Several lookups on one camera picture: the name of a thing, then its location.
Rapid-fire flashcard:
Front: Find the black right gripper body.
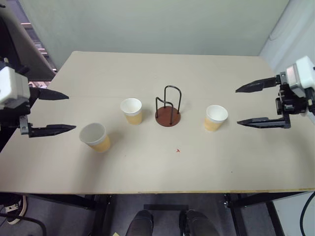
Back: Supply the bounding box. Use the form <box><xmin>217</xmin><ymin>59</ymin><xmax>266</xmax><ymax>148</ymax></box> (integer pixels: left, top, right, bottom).
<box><xmin>275</xmin><ymin>72</ymin><xmax>310</xmax><ymax>129</ymax></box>

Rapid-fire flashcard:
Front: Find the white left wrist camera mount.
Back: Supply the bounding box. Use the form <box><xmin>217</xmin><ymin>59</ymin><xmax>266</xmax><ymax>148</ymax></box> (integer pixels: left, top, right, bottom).
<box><xmin>0</xmin><ymin>66</ymin><xmax>32</xmax><ymax>111</ymax></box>

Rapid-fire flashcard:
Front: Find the yellow and white paper cup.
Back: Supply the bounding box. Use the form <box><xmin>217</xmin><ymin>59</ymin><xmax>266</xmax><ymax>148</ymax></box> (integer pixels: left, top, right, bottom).
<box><xmin>78</xmin><ymin>122</ymin><xmax>111</xmax><ymax>153</ymax></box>
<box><xmin>203</xmin><ymin>104</ymin><xmax>229</xmax><ymax>132</ymax></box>
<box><xmin>120</xmin><ymin>98</ymin><xmax>143</xmax><ymax>126</ymax></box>

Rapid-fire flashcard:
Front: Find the black and white sneaker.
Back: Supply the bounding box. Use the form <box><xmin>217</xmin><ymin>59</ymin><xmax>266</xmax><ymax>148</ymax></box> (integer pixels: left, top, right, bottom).
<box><xmin>0</xmin><ymin>195</ymin><xmax>28</xmax><ymax>225</ymax></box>

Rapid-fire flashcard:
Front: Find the dark rounded shape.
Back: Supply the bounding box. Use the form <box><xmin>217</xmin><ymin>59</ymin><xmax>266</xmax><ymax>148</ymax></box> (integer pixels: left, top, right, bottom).
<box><xmin>126</xmin><ymin>209</ymin><xmax>154</xmax><ymax>236</ymax></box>
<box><xmin>179</xmin><ymin>209</ymin><xmax>218</xmax><ymax>236</ymax></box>

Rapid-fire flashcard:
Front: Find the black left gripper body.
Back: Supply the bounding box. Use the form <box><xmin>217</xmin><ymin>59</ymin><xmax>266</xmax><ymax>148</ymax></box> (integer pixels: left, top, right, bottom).
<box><xmin>0</xmin><ymin>86</ymin><xmax>42</xmax><ymax>135</ymax></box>

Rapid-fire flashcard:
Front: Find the black hanging cable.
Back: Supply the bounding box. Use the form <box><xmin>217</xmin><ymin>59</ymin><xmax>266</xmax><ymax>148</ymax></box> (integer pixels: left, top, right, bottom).
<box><xmin>303</xmin><ymin>188</ymin><xmax>315</xmax><ymax>229</ymax></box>

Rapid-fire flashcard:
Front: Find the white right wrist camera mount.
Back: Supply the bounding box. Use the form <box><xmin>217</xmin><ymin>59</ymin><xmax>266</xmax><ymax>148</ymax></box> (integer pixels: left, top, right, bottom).
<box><xmin>285</xmin><ymin>56</ymin><xmax>315</xmax><ymax>99</ymax></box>

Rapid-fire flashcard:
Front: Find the black table frame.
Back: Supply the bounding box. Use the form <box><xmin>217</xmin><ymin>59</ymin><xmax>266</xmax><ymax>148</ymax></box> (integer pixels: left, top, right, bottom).
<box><xmin>23</xmin><ymin>192</ymin><xmax>315</xmax><ymax>236</ymax></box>

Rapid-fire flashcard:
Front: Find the black floor cable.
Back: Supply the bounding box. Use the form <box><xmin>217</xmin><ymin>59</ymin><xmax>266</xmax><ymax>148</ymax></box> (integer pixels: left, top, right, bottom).
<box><xmin>0</xmin><ymin>213</ymin><xmax>48</xmax><ymax>236</ymax></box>

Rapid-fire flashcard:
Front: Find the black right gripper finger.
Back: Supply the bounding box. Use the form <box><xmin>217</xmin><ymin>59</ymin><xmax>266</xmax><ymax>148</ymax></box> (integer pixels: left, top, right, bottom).
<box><xmin>235</xmin><ymin>76</ymin><xmax>282</xmax><ymax>94</ymax></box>
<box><xmin>236</xmin><ymin>117</ymin><xmax>285</xmax><ymax>130</ymax></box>

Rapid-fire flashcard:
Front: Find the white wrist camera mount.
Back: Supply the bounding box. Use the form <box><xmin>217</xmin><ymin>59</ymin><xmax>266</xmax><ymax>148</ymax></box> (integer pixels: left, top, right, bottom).
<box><xmin>0</xmin><ymin>66</ymin><xmax>32</xmax><ymax>111</ymax></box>
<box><xmin>285</xmin><ymin>56</ymin><xmax>315</xmax><ymax>99</ymax></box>

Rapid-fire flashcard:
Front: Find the brown wire cup holder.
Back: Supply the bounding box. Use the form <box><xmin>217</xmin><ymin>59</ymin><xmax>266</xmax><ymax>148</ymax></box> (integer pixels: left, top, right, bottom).
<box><xmin>155</xmin><ymin>85</ymin><xmax>183</xmax><ymax>128</ymax></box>

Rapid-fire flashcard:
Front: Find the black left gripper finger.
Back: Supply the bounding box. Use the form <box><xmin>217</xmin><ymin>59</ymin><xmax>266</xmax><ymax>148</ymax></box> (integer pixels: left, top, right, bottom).
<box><xmin>36</xmin><ymin>88</ymin><xmax>70</xmax><ymax>101</ymax></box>
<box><xmin>20</xmin><ymin>116</ymin><xmax>77</xmax><ymax>139</ymax></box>

